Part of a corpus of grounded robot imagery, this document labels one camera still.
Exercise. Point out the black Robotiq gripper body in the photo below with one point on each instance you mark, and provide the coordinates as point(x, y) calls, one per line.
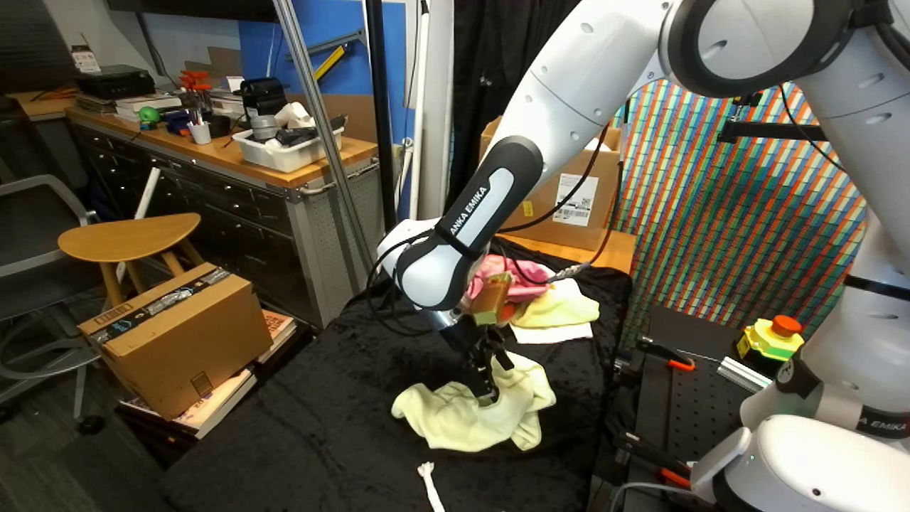
point(474, 338)

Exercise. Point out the pale cream cloth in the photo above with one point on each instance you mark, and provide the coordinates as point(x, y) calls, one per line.
point(446, 418)

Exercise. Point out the pink orange cloth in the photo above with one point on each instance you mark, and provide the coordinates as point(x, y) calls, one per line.
point(520, 274)

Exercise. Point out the bright yellow towel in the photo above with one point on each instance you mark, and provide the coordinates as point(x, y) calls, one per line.
point(570, 305)

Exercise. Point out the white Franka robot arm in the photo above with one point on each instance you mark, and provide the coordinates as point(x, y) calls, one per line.
point(588, 75)

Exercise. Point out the white towel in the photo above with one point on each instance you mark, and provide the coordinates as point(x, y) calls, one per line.
point(555, 334)

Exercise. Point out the wooden board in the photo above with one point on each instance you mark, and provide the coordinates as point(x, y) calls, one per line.
point(588, 251)

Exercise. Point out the cardboard box with white label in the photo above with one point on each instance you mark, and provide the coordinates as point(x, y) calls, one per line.
point(580, 201)

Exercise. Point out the black velvet table cloth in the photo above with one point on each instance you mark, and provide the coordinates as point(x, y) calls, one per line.
point(315, 429)

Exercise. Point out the black perforated breadboard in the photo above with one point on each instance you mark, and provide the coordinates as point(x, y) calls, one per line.
point(686, 409)

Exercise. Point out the silver metal pole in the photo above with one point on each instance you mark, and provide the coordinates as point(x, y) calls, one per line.
point(322, 133)

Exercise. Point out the black vertical pole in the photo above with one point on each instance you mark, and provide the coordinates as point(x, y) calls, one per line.
point(379, 95)

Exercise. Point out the white plastic bin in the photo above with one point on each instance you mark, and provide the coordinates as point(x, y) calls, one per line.
point(285, 152)

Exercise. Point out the multicolour patterned panel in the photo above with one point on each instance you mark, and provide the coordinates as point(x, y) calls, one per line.
point(740, 237)

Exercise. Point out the yellow red emergency stop button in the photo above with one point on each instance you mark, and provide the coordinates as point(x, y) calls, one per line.
point(769, 338)

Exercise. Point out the wooden top workbench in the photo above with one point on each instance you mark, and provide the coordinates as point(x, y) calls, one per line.
point(238, 201)

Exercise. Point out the cardboard box with black tape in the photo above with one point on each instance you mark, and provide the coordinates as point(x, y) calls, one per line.
point(180, 344)

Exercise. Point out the black desk device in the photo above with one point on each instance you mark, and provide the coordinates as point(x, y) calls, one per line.
point(263, 102)

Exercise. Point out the white cup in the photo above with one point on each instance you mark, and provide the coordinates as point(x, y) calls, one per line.
point(201, 133)

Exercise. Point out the white rod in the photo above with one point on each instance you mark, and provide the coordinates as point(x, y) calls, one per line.
point(147, 196)

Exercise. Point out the wooden stool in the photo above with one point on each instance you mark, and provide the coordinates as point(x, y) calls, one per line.
point(130, 237)

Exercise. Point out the red flower ornament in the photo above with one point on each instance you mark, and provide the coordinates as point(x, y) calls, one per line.
point(194, 81)

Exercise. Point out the small green ball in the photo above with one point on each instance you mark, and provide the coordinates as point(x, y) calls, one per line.
point(150, 117)

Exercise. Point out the black printer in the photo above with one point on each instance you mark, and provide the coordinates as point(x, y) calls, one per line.
point(115, 85)

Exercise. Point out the grey swivel chair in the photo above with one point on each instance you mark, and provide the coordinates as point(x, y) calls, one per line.
point(38, 267)

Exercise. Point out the silver metal bracket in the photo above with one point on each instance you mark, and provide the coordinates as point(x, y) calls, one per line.
point(743, 373)

